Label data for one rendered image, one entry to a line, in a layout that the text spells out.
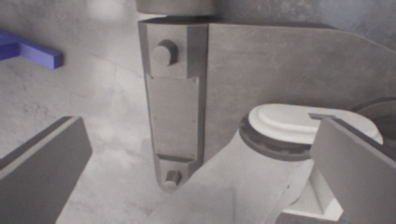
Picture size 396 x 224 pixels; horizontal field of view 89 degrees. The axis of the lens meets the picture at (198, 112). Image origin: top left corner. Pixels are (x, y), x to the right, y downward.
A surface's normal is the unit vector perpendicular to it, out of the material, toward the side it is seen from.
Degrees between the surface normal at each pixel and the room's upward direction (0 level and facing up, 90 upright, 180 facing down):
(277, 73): 0
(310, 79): 0
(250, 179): 90
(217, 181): 90
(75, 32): 0
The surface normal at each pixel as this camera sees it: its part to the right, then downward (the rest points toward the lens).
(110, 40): -0.18, 0.48
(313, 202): 0.02, -0.87
